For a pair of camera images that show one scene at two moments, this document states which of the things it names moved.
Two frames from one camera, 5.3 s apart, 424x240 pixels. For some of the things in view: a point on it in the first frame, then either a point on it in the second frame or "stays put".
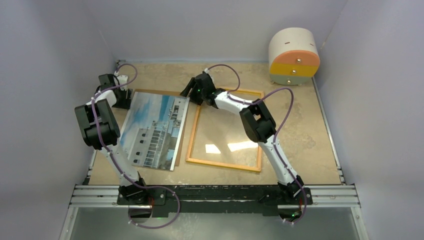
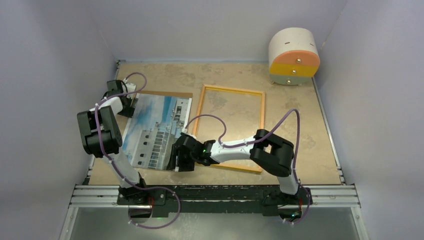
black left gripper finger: x=119 y=103 -> x=126 y=112
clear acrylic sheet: x=222 y=137 stays put
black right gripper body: x=195 y=91 -> x=195 y=157
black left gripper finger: x=126 y=102 -> x=132 y=107
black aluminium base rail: x=172 y=197 stays put
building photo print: x=152 y=131 stays put
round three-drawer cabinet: x=294 y=56 stays put
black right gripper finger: x=188 y=87 -> x=170 y=165
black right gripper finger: x=196 y=99 -> x=185 y=164
